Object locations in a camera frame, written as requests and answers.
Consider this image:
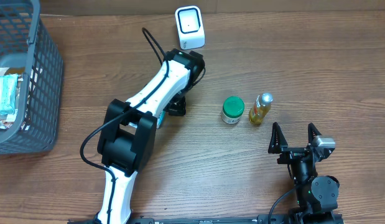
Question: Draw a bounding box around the white orange snack packet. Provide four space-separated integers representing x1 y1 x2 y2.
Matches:
0 112 17 130

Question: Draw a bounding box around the small teal packet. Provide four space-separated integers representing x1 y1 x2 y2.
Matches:
157 110 165 129

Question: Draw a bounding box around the green lid white jar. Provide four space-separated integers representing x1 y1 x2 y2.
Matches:
221 96 244 124

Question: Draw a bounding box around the white barcode scanner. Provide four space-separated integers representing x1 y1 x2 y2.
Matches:
175 6 205 50

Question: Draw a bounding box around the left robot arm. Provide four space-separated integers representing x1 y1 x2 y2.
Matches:
93 49 205 223

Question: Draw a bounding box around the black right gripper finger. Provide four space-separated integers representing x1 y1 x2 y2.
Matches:
268 122 288 154
308 123 321 144

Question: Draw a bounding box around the yellow oil bottle silver cap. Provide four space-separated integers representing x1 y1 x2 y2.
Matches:
249 93 273 125

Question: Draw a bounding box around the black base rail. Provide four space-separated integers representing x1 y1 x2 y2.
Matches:
68 215 344 224

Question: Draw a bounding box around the dark grey plastic mesh basket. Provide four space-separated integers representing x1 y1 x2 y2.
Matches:
0 0 63 154

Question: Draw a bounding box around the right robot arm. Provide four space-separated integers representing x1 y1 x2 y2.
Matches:
267 122 344 224

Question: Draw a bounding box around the teal tissue pack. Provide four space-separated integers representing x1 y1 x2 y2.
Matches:
0 74 18 114

